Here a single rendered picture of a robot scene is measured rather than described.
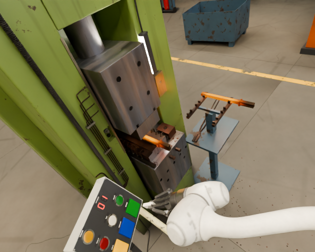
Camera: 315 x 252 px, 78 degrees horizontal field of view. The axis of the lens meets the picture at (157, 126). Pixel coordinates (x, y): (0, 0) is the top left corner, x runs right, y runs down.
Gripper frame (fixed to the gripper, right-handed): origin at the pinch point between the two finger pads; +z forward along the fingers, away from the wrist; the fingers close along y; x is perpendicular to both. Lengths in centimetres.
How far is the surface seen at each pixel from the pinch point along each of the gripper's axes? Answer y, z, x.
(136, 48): 52, -25, 52
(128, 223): -8.0, 12.5, 0.4
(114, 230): -13.4, 13.3, 6.3
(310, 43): 339, -111, -167
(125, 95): 37, -10, 41
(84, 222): -15.7, 13.4, 22.2
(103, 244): -20.5, 12.9, 9.9
